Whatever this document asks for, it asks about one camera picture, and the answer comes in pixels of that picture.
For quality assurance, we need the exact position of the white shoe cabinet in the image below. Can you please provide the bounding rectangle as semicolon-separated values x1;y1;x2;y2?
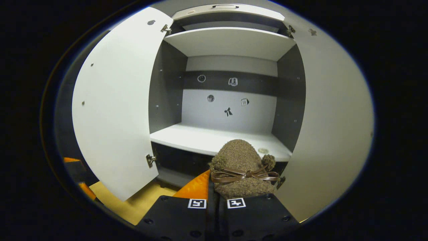
148;3;306;189

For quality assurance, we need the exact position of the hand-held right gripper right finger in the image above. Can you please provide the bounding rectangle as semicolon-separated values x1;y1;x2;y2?
214;192;300;241

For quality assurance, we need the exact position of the brown fuzzy shoe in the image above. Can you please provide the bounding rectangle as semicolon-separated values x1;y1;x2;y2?
209;139;281;199

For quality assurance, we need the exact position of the white cabinet shelf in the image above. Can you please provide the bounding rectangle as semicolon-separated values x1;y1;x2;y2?
163;27;297;62
149;122;293;163

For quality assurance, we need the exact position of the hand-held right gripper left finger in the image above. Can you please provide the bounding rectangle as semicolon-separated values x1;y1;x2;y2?
136;169;214;241

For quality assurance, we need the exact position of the white cabinet door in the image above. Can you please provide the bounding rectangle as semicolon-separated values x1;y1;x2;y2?
274;5;375;223
72;7;174;201

